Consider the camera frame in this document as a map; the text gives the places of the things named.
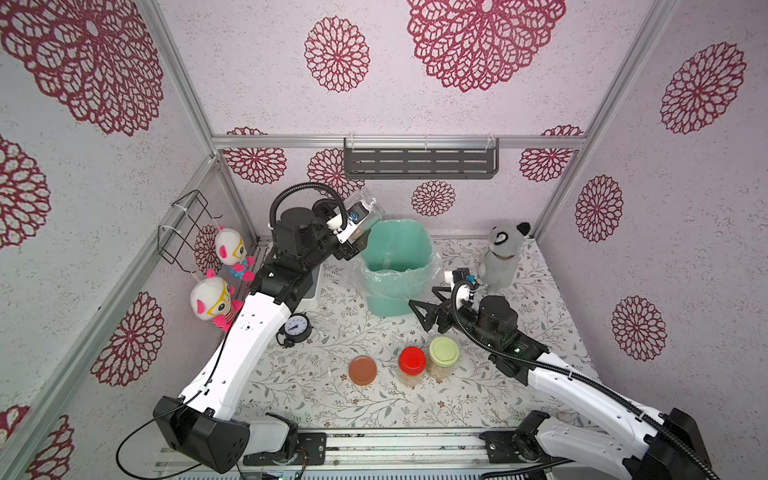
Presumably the aluminium rail frame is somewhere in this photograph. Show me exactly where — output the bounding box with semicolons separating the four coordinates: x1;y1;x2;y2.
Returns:
152;427;658;480

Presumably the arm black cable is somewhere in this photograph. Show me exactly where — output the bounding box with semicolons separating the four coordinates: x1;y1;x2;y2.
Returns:
268;182;350;232
449;280;721;480

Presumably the black wire basket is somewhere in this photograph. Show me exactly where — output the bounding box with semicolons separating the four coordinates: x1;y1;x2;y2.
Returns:
156;189;222;275

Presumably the grey wall shelf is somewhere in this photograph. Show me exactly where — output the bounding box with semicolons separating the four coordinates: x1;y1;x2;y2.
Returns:
342;137;499;180

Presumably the red lidded peanut jar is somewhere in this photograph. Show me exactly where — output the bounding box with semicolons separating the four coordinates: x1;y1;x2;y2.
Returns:
396;346;426;388

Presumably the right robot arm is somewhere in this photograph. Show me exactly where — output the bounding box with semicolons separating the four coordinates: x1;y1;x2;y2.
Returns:
409;280;718;479

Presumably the green lidded peanut jar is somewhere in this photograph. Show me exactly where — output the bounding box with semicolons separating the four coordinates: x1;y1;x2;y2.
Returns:
427;336;460;382

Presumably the glass jar of peanuts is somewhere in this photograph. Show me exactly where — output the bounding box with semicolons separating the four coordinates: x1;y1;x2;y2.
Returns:
342;187;384;243

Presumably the small black alarm clock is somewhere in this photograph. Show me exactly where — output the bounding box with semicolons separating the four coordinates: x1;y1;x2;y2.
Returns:
275;313;313;348

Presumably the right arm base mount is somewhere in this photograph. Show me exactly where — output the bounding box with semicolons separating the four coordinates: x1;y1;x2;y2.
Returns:
479;410;561;465

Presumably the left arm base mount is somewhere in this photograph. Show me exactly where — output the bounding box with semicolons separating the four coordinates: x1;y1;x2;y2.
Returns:
242;413;328;467

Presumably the brown jar lid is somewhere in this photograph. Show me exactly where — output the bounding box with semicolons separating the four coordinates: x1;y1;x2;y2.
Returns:
348;355;378;386

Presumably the pink white plush doll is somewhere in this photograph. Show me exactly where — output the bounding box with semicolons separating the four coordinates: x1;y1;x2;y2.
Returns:
190;269;243;333
214;227;255;283

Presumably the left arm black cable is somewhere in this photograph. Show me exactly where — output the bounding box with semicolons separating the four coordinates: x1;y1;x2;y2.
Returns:
268;182;350;232

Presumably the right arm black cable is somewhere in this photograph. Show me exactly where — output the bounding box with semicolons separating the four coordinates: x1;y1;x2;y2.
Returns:
449;280;721;480

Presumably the green trash bin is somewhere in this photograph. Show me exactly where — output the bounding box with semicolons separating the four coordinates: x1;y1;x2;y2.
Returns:
359;219;438;318

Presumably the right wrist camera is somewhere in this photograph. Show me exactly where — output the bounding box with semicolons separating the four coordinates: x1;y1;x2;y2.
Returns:
444;267;479;309

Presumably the upper pink white plush doll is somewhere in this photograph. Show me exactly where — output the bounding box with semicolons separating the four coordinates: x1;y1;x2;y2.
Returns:
214;227;255;283

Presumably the lower pink white plush doll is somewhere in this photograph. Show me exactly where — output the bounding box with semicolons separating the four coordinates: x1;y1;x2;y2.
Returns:
190;269;243;333

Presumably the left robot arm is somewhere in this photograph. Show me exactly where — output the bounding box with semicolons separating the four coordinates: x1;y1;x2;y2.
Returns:
153;200;381;473

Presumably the grey plush dog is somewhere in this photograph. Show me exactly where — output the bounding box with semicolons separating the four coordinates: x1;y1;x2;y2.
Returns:
478;222;531;292

